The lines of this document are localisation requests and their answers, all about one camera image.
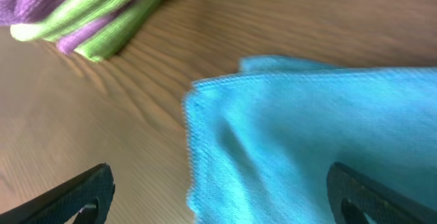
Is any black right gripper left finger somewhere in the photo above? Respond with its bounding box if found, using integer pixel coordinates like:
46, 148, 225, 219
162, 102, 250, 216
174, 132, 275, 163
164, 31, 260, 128
1, 163, 115, 224

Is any green bottom folded cloth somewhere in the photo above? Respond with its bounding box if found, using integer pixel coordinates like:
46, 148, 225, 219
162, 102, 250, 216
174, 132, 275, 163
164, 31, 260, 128
74, 0, 162, 62

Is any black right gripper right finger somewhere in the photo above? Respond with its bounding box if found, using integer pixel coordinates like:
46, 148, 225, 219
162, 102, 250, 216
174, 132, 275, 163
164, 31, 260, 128
326, 163, 436, 224

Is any blue microfiber cloth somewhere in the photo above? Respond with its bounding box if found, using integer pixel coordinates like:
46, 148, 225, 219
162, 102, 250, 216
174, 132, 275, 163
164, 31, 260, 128
184, 55, 436, 223

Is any green upper folded cloth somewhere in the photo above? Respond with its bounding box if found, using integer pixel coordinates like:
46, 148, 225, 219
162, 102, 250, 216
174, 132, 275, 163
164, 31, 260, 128
10, 0, 130, 42

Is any green folded cloth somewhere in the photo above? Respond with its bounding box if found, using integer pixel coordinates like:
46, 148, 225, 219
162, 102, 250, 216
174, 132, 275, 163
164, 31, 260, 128
74, 0, 162, 62
10, 0, 130, 42

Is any purple lower folded cloth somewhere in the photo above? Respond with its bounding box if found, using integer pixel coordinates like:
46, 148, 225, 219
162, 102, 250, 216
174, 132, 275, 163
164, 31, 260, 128
57, 0, 138, 55

